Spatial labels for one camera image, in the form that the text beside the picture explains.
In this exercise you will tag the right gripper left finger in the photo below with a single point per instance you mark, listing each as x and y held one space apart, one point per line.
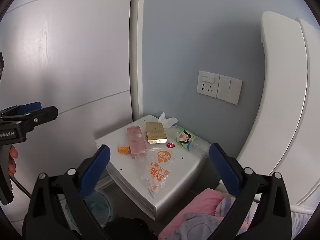
57 209

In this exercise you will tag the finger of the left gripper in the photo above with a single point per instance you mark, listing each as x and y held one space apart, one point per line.
21 109
30 120

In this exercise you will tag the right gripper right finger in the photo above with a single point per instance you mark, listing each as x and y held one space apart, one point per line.
271 220

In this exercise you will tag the clear plastic bottle green label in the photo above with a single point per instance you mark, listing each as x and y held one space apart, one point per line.
189 141

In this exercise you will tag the pink cosmetic box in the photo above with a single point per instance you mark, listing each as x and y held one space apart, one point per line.
136 141

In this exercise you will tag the clear orange-print plastic bag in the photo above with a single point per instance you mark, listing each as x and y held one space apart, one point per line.
157 163

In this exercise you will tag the red strawberry candy wrapper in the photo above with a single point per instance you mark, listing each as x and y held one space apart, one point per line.
170 145

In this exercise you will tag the gold box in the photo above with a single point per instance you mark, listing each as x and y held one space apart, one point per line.
155 133

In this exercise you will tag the white tissue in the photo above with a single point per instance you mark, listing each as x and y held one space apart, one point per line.
167 122

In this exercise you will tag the trash bin with teal liner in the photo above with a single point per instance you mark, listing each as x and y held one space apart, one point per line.
99 205

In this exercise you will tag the person's left hand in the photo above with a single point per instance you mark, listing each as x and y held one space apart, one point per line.
12 163

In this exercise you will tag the pink blanket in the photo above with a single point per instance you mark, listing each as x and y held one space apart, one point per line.
205 202

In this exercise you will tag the grey floral blanket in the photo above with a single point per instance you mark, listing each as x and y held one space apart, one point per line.
201 225

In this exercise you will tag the white nightstand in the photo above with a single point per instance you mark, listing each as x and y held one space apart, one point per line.
127 172

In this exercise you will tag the white light switch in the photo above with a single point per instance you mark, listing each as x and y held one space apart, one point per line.
229 89

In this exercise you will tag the white wall socket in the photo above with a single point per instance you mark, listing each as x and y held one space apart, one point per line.
208 83

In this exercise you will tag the white door frame trim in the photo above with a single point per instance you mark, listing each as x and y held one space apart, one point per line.
136 56

